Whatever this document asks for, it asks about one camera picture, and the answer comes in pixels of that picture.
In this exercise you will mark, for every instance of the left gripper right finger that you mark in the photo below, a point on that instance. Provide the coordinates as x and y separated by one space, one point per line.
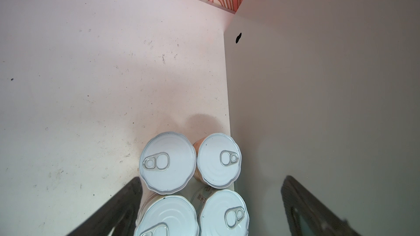
307 215

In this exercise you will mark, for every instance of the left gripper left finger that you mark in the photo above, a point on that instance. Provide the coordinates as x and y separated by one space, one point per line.
118 216

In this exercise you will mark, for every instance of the pull-tab can middle left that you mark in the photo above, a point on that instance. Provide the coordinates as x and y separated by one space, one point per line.
167 215

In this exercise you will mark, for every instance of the pull-tab can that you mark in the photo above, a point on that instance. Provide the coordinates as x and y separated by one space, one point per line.
167 163
220 212
167 215
218 162

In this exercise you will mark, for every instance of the pull-tab can back left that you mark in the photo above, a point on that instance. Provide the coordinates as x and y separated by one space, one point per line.
167 163

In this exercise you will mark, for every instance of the pull-tab can middle right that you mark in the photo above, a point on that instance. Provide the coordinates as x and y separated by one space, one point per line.
220 212

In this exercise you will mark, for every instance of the pull-tab can back right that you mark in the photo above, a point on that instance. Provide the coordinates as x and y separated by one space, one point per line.
218 162

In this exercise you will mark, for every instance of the grey metal cabinet box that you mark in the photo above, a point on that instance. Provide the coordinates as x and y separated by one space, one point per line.
328 91

